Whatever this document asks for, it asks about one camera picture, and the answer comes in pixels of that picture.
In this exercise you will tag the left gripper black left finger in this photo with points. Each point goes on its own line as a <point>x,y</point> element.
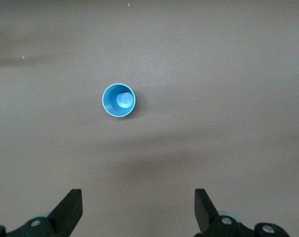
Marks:
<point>65,214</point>

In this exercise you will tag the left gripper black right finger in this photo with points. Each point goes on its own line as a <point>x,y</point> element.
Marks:
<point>206,217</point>

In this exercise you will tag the small blue plastic cup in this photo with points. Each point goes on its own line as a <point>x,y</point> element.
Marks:
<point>111,101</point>

